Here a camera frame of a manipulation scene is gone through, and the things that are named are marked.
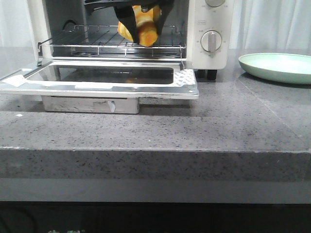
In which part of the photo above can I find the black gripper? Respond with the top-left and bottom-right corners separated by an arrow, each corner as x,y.
84,0 -> 174,44

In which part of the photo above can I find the light green plate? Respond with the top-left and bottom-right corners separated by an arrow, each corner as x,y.
239,53 -> 311,84

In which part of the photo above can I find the glass oven door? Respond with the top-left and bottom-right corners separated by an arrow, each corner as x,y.
0,59 -> 199,114

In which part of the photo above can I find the metal oven wire rack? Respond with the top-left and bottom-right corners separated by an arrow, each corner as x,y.
37,23 -> 186,62

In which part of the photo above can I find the white curtain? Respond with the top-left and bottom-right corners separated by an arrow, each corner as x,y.
0,0 -> 311,50

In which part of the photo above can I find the white Toshiba toaster oven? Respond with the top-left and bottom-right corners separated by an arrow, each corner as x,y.
27,0 -> 233,80

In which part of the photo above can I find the yellow croissant bread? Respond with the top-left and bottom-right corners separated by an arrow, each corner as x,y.
132,5 -> 161,47

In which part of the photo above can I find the grey temperature knob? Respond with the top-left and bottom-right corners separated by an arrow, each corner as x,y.
205,0 -> 225,7

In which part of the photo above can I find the grey timer knob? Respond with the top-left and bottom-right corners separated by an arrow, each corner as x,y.
201,31 -> 222,52

